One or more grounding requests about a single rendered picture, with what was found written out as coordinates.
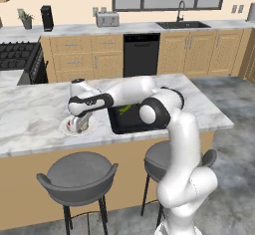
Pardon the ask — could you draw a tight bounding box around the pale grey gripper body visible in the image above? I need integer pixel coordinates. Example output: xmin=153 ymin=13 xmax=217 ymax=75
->
xmin=70 ymin=112 xmax=92 ymax=134

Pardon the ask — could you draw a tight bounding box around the white round plate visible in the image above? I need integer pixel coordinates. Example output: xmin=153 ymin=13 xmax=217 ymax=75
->
xmin=59 ymin=114 xmax=100 ymax=138

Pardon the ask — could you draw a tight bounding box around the green asparagus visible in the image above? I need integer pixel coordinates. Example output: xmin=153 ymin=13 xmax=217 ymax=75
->
xmin=118 ymin=104 xmax=132 ymax=116

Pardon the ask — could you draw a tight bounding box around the black rectangular tray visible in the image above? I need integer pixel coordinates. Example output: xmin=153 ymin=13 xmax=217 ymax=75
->
xmin=107 ymin=103 xmax=171 ymax=135

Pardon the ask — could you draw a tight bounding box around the grey bar stool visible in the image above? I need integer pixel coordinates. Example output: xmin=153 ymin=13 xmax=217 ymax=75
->
xmin=140 ymin=140 xmax=218 ymax=229
xmin=36 ymin=150 xmax=120 ymax=235

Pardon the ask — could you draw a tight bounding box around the wooden drawer cupboard run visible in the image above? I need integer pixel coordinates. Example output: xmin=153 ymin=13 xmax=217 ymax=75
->
xmin=40 ymin=34 xmax=125 ymax=84

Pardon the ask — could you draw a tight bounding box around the black gas stove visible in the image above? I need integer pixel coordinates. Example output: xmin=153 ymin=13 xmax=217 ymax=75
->
xmin=0 ymin=41 xmax=50 ymax=87

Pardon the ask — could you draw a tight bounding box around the black dishwasher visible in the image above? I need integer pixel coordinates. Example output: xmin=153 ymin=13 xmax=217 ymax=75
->
xmin=123 ymin=32 xmax=161 ymax=79

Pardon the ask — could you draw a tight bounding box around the silver toaster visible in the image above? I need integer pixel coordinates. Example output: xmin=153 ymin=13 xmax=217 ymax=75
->
xmin=95 ymin=11 xmax=121 ymax=29

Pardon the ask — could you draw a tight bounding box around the potted green plant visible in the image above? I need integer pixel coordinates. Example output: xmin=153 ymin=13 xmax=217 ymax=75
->
xmin=18 ymin=9 xmax=36 ymax=31

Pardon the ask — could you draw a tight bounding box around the wooden door cupboard run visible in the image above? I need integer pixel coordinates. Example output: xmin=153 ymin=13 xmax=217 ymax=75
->
xmin=156 ymin=29 xmax=246 ymax=78

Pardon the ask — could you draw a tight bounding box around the dark sink basin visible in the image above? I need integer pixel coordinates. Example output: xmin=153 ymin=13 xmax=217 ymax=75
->
xmin=154 ymin=20 xmax=212 ymax=31

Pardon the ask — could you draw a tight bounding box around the black sink tap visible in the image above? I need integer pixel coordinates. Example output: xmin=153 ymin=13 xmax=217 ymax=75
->
xmin=175 ymin=0 xmax=187 ymax=23

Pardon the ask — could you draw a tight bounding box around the grey wall socket pair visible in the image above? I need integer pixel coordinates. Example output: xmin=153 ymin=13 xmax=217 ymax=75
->
xmin=92 ymin=6 xmax=108 ymax=17
xmin=231 ymin=3 xmax=245 ymax=15

